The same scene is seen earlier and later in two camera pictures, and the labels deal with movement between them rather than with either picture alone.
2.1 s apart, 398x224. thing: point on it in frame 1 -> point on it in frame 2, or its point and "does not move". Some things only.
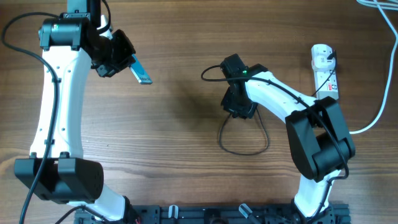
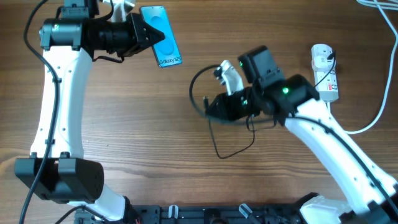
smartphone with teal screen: (140, 72) -> (166, 50)
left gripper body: (115, 55) -> (135, 22)
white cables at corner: (386, 4) does not move
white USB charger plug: (322, 62) does not move
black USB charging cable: (262, 122) -> (252, 119)
